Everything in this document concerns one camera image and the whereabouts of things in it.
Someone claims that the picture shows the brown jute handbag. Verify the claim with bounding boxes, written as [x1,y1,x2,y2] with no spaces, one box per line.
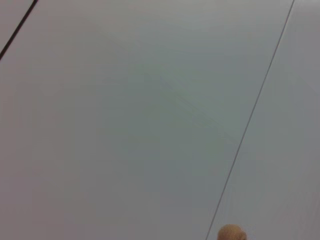
[216,223,248,240]

